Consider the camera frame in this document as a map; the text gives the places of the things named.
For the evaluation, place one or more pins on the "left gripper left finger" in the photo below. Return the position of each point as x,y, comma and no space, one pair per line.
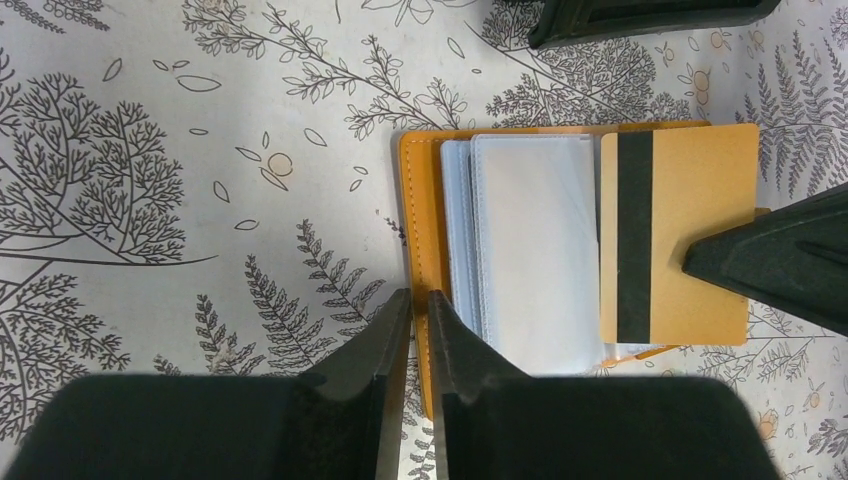
353,402

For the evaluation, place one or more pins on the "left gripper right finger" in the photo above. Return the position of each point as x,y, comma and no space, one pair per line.
465,373

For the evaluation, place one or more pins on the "floral patterned table mat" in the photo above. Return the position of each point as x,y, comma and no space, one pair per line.
210,187

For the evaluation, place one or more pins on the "gold card black stripe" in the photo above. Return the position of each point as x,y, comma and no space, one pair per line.
661,191

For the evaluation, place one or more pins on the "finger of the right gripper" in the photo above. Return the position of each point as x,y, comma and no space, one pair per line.
793,259

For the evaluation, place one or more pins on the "yellow leather card holder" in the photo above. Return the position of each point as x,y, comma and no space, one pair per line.
424,232

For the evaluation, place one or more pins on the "black plastic card box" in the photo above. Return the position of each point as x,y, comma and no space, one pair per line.
570,22

